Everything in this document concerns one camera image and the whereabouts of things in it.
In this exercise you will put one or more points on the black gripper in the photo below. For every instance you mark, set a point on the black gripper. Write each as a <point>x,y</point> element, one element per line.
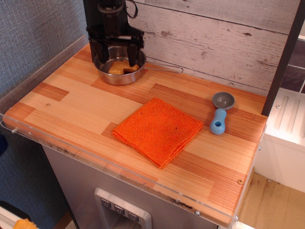
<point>117,31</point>

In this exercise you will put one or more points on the steel pan with handle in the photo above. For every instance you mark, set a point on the steel pan with handle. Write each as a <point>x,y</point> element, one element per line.
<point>119,53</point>

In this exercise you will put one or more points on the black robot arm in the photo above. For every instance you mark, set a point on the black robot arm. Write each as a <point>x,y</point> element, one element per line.
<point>110,3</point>

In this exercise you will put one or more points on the orange folded cloth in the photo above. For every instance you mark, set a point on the orange folded cloth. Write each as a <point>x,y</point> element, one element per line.
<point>158,131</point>

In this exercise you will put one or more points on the grey and blue scoop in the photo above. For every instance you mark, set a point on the grey and blue scoop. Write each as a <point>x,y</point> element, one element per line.
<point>222,101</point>

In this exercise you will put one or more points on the clear acrylic table guard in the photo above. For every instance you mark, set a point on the clear acrylic table guard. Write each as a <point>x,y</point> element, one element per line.
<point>204,182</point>

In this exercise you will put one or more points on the grey toy fridge cabinet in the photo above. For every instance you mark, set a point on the grey toy fridge cabinet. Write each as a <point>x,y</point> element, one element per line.
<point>78,181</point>

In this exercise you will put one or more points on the silver dispenser panel with buttons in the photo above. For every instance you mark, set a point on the silver dispenser panel with buttons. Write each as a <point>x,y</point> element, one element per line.
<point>117,213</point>

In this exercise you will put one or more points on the white toy sink unit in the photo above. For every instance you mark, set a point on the white toy sink unit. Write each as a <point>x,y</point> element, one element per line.
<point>281,155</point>

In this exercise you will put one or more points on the yellow object bottom left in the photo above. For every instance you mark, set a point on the yellow object bottom left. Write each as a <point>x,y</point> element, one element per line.
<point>24,224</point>

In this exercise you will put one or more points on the black left vertical post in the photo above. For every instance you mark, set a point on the black left vertical post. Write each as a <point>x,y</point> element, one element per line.
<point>93,17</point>

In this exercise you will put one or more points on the black vertical post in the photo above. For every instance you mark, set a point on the black vertical post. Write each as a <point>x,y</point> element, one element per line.
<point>285,58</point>
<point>93,17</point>

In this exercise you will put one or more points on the black right vertical post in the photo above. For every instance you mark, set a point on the black right vertical post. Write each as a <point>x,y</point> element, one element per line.
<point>285,58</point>

